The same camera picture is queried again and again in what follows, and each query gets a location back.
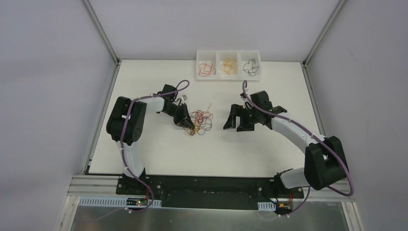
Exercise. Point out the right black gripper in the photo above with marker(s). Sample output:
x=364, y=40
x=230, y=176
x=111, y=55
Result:
x=241, y=116

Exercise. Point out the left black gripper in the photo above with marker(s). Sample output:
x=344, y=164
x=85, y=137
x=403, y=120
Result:
x=180, y=113

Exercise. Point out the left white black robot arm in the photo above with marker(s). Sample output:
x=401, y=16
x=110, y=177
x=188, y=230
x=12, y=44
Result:
x=125, y=126

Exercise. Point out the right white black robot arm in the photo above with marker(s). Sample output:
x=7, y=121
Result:
x=324, y=163

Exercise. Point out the white three-compartment tray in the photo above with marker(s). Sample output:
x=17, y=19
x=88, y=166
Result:
x=228, y=65

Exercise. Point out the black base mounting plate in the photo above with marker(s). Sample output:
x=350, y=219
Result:
x=235, y=193

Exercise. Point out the right white slotted cable duct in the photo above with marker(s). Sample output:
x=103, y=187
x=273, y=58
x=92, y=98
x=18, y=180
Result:
x=266, y=206

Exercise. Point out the white slotted cable duct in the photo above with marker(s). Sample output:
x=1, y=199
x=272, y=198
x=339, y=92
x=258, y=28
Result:
x=99, y=201
x=266, y=206

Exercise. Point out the left white slotted cable duct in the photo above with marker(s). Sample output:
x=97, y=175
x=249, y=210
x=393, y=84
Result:
x=99, y=201

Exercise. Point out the aluminium frame rail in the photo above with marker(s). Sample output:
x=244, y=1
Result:
x=97, y=185

